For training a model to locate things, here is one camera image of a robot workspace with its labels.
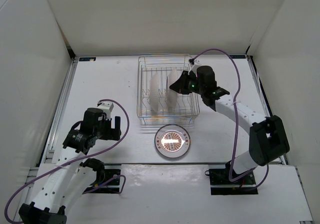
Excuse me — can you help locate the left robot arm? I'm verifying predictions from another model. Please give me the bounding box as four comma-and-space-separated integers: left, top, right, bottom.
18, 102, 121, 223

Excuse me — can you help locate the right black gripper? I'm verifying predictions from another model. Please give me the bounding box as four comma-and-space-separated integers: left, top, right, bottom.
169, 71, 205, 95

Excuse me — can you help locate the corner label sticker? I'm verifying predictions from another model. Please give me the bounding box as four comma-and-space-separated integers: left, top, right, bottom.
79, 57, 96, 62
230, 55, 246, 59

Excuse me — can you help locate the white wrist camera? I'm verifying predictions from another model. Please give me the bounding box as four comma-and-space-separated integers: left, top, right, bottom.
188, 58, 202, 75
97, 101, 114, 120

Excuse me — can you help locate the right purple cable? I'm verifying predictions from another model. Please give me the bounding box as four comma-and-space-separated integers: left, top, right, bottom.
188, 48, 270, 187

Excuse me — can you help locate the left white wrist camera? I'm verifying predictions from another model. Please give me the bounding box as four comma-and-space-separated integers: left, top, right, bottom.
97, 101, 114, 120

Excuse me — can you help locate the purple cable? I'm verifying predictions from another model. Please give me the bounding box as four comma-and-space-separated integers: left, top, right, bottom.
4, 98, 130, 222
188, 48, 270, 187

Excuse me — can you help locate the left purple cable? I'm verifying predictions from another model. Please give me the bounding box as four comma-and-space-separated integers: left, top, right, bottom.
4, 98, 130, 222

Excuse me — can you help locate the left corner label sticker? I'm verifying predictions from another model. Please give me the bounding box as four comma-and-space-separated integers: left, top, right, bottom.
79, 57, 96, 62

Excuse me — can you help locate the orange sunburst plate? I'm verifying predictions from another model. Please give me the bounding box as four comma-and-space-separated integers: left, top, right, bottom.
153, 124, 192, 160

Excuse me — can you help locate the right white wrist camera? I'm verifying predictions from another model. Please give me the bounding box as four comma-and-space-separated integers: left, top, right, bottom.
188, 58, 202, 75

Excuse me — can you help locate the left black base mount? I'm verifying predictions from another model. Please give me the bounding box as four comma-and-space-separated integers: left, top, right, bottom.
84, 164, 123, 194

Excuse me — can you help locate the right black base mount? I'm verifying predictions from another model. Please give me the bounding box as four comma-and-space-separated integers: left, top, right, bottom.
204, 169, 258, 195

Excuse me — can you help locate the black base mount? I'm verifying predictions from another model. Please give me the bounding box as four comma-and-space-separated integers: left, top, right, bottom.
204, 169, 258, 195
84, 164, 123, 194

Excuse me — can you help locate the aluminium table edge rail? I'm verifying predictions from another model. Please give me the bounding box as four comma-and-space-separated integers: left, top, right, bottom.
26, 57, 78, 182

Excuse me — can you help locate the right corner label sticker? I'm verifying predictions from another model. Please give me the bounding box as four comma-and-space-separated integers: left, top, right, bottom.
230, 55, 246, 59

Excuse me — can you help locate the left white plate in rack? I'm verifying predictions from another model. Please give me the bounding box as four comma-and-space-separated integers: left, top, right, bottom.
149, 73, 160, 113

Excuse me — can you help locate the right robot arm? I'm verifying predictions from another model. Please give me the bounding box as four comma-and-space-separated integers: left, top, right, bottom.
169, 66, 290, 184

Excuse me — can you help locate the flower pattern plate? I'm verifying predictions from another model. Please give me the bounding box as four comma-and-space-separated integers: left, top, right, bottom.
166, 68, 178, 110

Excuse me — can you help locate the metal wire dish rack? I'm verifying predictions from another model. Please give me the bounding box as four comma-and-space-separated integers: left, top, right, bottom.
136, 54, 200, 125

